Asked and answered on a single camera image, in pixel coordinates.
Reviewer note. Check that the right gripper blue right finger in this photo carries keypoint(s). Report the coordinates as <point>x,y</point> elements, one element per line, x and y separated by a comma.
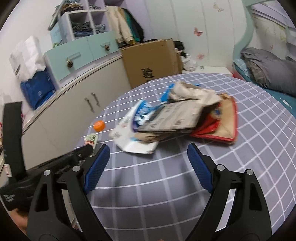
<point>198,163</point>

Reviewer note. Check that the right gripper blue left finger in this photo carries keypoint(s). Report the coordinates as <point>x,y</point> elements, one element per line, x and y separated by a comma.
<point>94,167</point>

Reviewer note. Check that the blue white plastic wrapper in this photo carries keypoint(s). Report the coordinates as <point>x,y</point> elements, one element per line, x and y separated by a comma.
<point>126,135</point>

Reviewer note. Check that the red brown paper bag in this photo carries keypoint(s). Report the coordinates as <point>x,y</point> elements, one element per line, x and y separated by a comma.
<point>218,122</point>

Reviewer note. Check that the newspaper pile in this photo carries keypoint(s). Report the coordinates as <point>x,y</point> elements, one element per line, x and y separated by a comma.
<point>181,110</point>

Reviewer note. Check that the person's left hand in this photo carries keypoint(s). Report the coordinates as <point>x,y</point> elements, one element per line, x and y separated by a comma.
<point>20,218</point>

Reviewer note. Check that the grey checked tablecloth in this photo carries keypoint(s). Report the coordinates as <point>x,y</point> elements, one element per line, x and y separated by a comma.
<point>158,196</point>

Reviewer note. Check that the orange bottle cap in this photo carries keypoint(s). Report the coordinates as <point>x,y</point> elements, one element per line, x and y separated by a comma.
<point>99,126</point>

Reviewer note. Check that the long white low cabinet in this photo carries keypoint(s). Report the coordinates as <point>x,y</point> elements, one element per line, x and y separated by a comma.
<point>58,125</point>

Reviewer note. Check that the blue shopping bag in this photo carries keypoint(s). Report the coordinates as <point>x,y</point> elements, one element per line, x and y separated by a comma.
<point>38,89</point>

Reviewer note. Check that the white bag on floor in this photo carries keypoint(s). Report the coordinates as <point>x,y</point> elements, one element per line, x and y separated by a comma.
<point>188,63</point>

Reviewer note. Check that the teal bed mattress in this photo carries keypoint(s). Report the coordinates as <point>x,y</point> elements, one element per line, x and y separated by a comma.
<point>244,73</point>

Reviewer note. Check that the mint drawer unit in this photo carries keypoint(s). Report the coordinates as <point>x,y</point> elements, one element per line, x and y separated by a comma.
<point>68,61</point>

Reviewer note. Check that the grey folded blanket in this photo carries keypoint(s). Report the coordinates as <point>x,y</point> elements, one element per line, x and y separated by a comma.
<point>269,71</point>

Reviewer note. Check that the brown cardboard box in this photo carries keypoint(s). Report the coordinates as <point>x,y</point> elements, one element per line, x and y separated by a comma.
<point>151,60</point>

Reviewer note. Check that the white printed plastic bag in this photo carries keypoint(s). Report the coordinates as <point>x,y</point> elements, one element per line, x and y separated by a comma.
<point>26,59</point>

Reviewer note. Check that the white wardrobe with butterflies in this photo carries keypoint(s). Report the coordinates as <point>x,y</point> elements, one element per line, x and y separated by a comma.
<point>209,30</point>

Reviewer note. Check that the lilac cubby shelf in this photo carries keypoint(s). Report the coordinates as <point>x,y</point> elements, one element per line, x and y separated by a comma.
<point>77,19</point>

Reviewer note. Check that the beige hanging jacket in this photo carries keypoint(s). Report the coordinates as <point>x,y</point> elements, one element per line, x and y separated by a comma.
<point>118,23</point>

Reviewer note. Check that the metal handrail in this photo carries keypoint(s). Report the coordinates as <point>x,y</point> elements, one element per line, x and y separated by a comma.
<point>55,15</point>

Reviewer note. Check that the mint bunk bed frame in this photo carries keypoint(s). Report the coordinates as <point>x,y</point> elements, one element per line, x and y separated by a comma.
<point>283,13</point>

